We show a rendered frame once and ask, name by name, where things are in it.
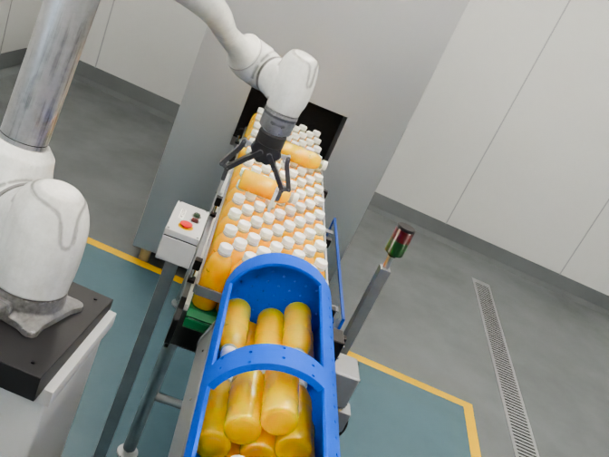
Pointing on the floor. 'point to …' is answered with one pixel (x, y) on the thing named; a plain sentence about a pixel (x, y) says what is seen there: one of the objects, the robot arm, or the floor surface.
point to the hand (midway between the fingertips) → (246, 198)
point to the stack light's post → (365, 306)
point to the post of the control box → (136, 357)
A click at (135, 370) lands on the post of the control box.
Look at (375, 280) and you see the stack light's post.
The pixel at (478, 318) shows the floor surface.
